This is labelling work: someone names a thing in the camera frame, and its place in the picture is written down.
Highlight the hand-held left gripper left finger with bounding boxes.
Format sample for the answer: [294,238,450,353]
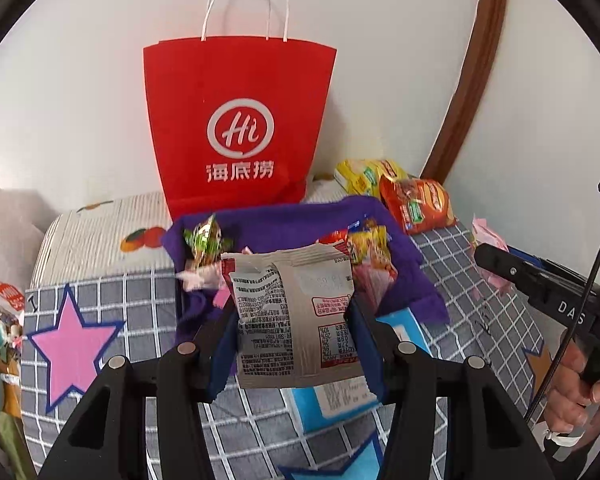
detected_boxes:
[37,302,241,480]

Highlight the green candy packet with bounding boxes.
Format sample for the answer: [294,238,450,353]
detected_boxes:
[182,214,235,267]

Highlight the black cable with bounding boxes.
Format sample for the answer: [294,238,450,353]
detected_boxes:
[524,237,600,423]

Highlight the pink snack packet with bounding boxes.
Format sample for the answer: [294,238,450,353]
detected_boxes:
[470,214,515,297]

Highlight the white strap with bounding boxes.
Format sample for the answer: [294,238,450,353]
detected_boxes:
[540,420,583,461]

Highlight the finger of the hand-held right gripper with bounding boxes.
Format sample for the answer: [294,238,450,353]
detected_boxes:
[505,247,600,287]
[474,242,561,311]

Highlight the red paper bag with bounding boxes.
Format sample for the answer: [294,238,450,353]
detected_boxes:
[143,0,338,222]

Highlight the grey white snack packet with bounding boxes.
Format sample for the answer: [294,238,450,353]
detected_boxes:
[221,244,366,391]

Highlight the striped bedsheet orange prints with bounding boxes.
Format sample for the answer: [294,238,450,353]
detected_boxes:
[30,180,341,291]

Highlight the yellow pink chip packet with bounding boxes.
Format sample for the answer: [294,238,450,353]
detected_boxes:
[346,216,400,313]

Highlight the person's right hand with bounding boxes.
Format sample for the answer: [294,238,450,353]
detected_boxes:
[542,342,600,436]

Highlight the yellow snack packet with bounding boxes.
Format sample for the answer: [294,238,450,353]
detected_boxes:
[334,158,408,197]

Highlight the blue white flat box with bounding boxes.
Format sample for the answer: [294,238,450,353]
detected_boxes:
[286,307,433,433]

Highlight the brown wooden door frame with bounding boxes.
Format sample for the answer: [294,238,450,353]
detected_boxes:
[420,0,510,183]

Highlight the small pink packet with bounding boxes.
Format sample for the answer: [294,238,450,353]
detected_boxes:
[176,262,228,292]

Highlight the orange red snack packet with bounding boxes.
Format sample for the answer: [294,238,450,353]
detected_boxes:
[379,177,457,235]

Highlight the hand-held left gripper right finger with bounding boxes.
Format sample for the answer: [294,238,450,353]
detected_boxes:
[344,296,556,480]

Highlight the white plastic bag red label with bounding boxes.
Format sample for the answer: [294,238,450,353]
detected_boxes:
[0,176,47,321]

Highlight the pile of small desk clutter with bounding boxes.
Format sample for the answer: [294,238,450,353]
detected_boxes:
[0,310,25,391]

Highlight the green cloth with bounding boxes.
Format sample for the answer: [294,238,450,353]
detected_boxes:
[0,410,36,480]

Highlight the purple cloth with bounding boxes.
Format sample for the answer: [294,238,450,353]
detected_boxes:
[161,196,450,361]

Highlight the small red candy packet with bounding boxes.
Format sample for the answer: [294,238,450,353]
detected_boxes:
[316,230,353,261]

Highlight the grey checked blanket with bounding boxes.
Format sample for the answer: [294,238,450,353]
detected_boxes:
[20,220,556,480]

